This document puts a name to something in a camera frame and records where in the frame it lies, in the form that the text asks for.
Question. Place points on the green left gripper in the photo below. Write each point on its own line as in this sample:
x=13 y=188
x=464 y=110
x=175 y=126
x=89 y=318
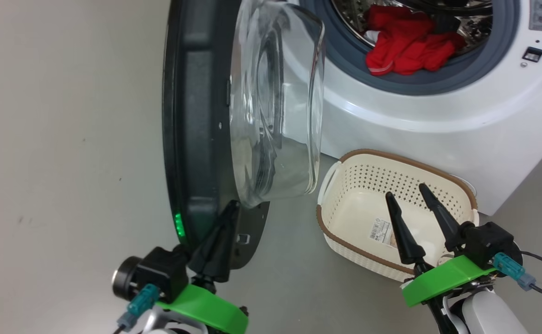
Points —
x=206 y=308

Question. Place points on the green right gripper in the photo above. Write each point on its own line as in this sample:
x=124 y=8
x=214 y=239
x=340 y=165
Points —
x=442 y=280

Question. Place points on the round black washer door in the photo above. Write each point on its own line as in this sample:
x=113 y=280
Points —
x=201 y=116

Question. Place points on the red and white garment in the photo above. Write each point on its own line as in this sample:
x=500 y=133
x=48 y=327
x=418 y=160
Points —
x=407 y=44

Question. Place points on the white barcode shipping label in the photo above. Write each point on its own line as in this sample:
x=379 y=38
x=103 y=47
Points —
x=382 y=232

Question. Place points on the cream basket with brown rim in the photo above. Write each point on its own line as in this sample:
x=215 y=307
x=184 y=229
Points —
x=359 y=213

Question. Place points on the white front-load washing machine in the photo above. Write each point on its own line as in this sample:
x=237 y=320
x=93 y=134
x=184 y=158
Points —
x=437 y=111

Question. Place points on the stainless steel washing machine drum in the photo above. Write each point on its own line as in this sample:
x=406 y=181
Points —
x=477 y=21

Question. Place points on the grey control panel with buttons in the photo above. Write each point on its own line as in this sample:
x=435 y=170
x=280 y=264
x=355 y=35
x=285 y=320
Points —
x=541 y=15

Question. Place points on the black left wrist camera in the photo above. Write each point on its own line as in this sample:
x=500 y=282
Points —
x=159 y=273

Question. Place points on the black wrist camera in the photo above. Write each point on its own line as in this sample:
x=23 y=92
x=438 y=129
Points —
x=488 y=243
x=159 y=273

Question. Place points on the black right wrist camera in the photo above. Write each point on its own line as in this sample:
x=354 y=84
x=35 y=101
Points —
x=488 y=243

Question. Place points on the teal left camera connector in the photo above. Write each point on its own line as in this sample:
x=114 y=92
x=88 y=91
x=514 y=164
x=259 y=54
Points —
x=141 y=301

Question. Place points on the teal camera connector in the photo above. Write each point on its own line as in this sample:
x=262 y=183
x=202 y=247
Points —
x=141 y=301
x=512 y=269

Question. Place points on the teal right camera connector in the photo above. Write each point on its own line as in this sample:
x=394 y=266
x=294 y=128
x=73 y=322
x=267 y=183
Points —
x=512 y=269

